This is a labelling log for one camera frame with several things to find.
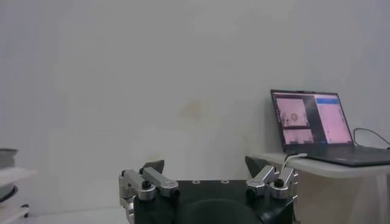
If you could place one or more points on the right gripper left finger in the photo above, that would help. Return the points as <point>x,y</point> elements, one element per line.
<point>155,182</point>

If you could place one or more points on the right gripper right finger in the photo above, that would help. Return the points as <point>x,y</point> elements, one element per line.
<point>268,182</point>

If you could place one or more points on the white side table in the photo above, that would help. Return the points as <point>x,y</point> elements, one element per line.
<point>335,170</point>

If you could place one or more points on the black open laptop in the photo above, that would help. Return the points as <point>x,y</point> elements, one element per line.
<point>314,121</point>

